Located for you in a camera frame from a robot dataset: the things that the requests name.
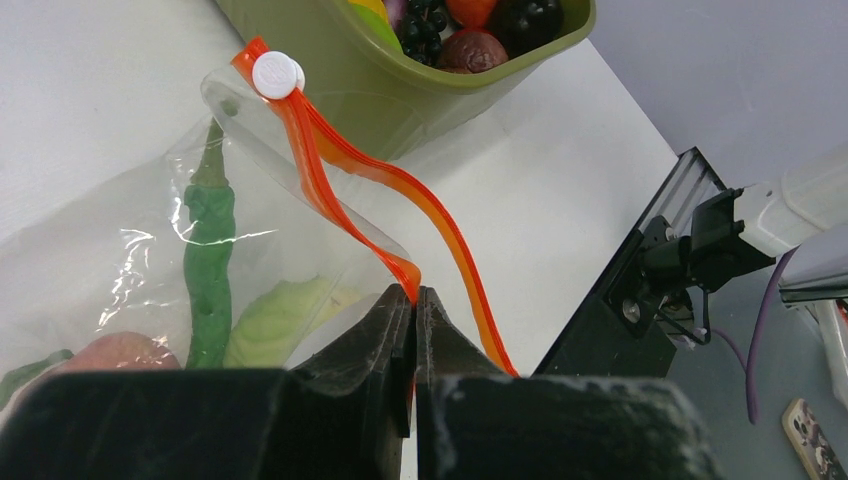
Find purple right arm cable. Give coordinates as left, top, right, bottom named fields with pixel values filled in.
left=712, top=248, right=800, bottom=427

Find pink toy peach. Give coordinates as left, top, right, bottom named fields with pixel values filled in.
left=56, top=332, right=181, bottom=372

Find aluminium table frame rail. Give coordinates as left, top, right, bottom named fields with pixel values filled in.
left=637, top=147, right=727, bottom=237

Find olive green plastic bin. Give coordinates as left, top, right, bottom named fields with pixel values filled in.
left=217, top=1, right=596, bottom=160

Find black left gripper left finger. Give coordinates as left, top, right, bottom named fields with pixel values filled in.
left=1, top=285, right=415, bottom=479

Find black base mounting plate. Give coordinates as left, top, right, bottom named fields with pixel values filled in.
left=534, top=216, right=676, bottom=378

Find dark red toy fruit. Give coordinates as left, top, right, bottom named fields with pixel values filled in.
left=435, top=29, right=509, bottom=74

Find smartphone with patterned case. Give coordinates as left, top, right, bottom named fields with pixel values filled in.
left=782, top=398, right=847, bottom=480

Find orange toy carrot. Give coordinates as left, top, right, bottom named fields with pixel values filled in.
left=444, top=0, right=498, bottom=28

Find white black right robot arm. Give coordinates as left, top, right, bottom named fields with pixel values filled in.
left=640, top=145, right=847, bottom=423

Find green toy cabbage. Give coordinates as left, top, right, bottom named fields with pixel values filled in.
left=223, top=276, right=363, bottom=368

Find green toy chili pepper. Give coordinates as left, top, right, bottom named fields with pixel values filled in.
left=183, top=120, right=236, bottom=369

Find lime green toy fruit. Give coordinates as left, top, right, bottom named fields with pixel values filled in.
left=348, top=0, right=403, bottom=52

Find clear zip bag orange zipper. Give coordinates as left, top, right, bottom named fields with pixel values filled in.
left=1, top=39, right=514, bottom=405

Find dark purple toy grapes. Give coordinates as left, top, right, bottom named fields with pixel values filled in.
left=389, top=0, right=448, bottom=67

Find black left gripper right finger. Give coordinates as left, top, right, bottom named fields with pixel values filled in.
left=415, top=287, right=724, bottom=479

